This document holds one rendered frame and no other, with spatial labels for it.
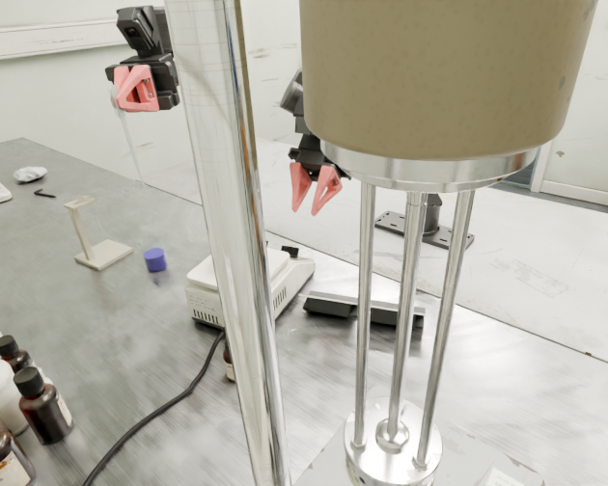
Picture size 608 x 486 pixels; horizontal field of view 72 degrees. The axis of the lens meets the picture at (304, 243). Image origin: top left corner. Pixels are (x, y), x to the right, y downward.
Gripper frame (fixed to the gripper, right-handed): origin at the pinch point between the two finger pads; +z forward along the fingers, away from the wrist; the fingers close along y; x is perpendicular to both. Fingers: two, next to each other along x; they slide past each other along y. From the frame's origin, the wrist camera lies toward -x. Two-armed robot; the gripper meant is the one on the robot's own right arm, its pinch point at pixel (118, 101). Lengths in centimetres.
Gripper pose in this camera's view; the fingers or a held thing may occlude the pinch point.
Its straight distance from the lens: 67.3
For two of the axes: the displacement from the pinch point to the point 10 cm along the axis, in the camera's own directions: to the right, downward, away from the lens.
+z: -1.1, 5.7, -8.2
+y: 9.9, 0.0, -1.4
